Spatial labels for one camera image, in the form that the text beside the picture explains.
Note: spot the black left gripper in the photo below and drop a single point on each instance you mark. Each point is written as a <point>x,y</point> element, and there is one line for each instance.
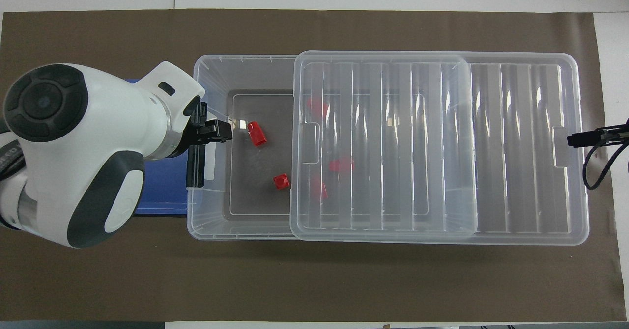
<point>201,133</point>

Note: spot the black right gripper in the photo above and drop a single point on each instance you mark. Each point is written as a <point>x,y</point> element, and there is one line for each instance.
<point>614,135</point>

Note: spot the red toy block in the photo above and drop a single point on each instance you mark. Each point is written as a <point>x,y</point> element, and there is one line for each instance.
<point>257,134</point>
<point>341,165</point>
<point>281,181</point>
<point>318,189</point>
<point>317,107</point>

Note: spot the clear ribbed box lid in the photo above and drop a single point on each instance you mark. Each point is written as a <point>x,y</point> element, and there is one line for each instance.
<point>516,147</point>

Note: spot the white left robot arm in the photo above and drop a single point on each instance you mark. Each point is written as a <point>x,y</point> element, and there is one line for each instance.
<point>83,137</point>

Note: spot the clear plastic storage box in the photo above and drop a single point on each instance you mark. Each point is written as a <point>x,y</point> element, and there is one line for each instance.
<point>245,191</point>

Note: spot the blue plastic tray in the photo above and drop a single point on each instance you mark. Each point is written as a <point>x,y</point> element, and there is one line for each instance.
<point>164,191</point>

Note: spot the brown paper table mat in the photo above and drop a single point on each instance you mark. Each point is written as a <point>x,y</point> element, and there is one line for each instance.
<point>314,280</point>

